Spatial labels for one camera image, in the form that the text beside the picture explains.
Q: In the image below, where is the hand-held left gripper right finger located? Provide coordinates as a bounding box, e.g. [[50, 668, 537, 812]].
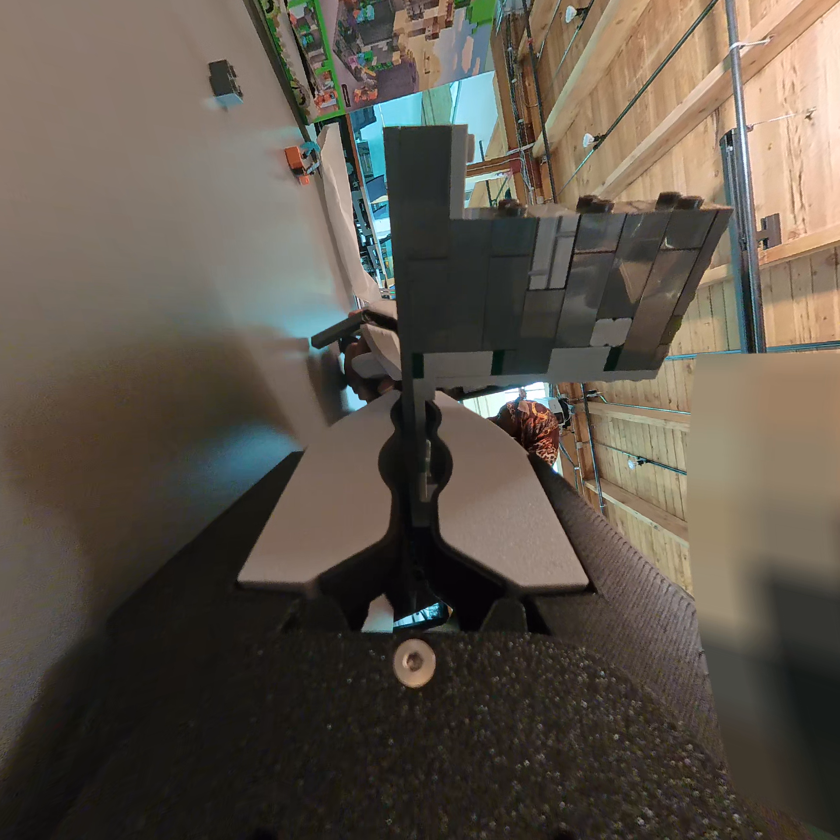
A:
[[427, 391, 590, 630]]

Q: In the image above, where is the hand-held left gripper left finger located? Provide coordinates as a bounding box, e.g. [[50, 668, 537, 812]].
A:
[[235, 392, 403, 630]]

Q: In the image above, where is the grey brick tower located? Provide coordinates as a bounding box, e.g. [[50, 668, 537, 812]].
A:
[[382, 122, 735, 384]]

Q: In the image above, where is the grey desk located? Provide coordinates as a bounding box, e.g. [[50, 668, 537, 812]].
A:
[[0, 0, 403, 815]]

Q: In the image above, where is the person's right hand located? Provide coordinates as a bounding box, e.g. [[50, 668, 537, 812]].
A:
[[340, 337, 403, 403]]

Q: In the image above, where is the white paper bag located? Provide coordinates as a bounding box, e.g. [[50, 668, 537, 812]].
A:
[[314, 122, 396, 304]]

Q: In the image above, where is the small toy minifigure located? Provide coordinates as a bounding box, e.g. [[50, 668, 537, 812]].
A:
[[283, 139, 323, 187]]

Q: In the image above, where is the green toy set box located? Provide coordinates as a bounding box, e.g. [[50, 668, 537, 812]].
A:
[[245, 0, 497, 126]]

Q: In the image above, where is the small grey corner brick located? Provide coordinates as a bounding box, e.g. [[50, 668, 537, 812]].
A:
[[207, 58, 245, 110]]

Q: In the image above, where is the metal ceiling pipe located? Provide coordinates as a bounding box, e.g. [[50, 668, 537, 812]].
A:
[[720, 0, 767, 357]]

